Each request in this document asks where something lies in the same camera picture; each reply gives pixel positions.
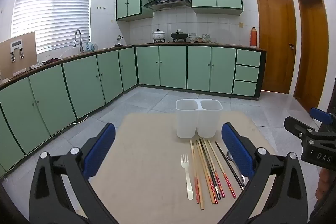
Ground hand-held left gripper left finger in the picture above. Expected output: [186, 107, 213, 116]
[29, 123, 116, 224]

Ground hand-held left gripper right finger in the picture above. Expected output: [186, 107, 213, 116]
[218, 123, 308, 224]

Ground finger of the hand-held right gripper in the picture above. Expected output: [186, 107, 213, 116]
[310, 107, 333, 125]
[284, 116, 315, 139]

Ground metal spoon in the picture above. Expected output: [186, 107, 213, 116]
[226, 151, 246, 189]

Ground black chopstick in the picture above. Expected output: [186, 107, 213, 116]
[199, 138, 220, 200]
[215, 141, 243, 190]

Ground wooden chopstick brown printed end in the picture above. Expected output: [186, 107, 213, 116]
[196, 140, 215, 205]

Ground wooden chopstick dark red end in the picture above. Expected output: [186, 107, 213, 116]
[210, 182, 218, 205]

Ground white plastic fork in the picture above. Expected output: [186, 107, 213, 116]
[181, 154, 194, 200]

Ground white two-compartment utensil holder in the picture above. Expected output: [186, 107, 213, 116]
[176, 99, 223, 139]

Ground person's right hand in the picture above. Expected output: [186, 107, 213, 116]
[316, 168, 330, 199]

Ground plain wooden door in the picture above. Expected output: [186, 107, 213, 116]
[293, 0, 330, 113]

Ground orange thermos flask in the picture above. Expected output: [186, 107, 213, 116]
[249, 27, 257, 46]

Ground dark cloth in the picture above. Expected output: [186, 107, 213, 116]
[43, 57, 62, 65]

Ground green base cabinets with counter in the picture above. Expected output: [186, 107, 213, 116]
[0, 44, 267, 177]

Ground chrome kitchen faucet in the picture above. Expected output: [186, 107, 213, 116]
[73, 29, 85, 55]

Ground brown board with white clips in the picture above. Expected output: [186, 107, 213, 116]
[0, 31, 37, 78]

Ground white lidded pot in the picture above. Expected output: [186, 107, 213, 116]
[152, 29, 166, 42]

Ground black wok with lid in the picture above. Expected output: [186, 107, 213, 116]
[170, 29, 190, 42]

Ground white window blind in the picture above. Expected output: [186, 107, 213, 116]
[11, 0, 93, 53]

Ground white floor cable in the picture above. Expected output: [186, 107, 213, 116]
[69, 113, 89, 126]

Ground wooden door with handle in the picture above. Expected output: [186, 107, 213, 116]
[255, 0, 297, 95]

